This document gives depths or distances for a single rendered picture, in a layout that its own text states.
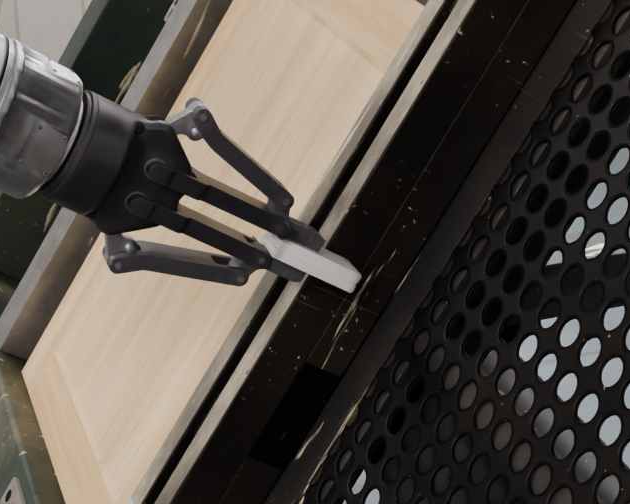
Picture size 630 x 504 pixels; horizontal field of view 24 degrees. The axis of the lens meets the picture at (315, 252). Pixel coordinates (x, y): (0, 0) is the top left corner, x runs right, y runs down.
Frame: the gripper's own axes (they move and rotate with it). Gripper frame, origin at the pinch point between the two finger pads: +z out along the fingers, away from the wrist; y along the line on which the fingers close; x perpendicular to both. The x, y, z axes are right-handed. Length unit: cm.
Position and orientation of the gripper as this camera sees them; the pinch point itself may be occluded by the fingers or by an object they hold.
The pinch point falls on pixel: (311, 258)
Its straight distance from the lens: 102.1
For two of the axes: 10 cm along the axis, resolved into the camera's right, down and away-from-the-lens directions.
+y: 5.1, -8.4, -1.9
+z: 8.0, 3.8, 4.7
